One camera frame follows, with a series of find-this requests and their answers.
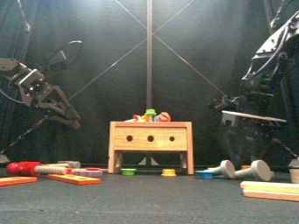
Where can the diagonal frame brace rod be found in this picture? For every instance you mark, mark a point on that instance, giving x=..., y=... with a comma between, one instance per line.
x=22, y=137

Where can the wooden threaded toy screw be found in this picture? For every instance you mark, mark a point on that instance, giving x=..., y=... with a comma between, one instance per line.
x=50, y=170

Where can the purple toy gear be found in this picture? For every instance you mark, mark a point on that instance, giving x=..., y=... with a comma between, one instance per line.
x=88, y=173

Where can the red flat toy piece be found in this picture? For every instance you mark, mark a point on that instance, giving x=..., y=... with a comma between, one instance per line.
x=93, y=169

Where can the wooden toy block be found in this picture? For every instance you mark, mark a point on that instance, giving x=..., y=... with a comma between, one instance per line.
x=295, y=176

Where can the metal vertical frame post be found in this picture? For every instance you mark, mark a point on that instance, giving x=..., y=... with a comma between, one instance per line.
x=148, y=58

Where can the yellow toy nut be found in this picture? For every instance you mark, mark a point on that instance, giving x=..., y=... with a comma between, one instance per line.
x=168, y=173

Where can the yellow wooden plank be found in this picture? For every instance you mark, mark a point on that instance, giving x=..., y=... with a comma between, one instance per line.
x=269, y=186

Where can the orange toy gear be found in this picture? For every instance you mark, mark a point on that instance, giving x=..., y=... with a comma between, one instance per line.
x=245, y=167

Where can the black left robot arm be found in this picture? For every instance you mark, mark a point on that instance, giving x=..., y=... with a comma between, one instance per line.
x=8, y=65

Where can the orange wooden plank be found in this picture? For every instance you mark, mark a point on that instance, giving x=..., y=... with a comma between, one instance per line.
x=14, y=180
x=73, y=179

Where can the natural wooden plank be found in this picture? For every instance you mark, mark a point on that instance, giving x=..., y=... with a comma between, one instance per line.
x=268, y=195

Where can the wooden toy workbench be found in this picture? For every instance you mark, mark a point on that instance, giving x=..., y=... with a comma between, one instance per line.
x=150, y=145

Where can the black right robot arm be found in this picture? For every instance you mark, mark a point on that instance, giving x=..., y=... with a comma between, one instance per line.
x=277, y=55

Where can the red-orange toy gear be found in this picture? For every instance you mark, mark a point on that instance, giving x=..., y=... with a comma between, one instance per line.
x=164, y=117

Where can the blue toy gear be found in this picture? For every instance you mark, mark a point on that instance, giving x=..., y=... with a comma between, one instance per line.
x=204, y=174

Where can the yellow toy piece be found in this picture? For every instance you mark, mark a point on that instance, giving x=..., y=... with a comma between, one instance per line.
x=144, y=118

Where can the green toy nut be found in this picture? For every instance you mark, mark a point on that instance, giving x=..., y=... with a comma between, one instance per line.
x=128, y=172

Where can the red toy hammer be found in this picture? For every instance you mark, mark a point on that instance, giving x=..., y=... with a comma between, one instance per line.
x=22, y=168

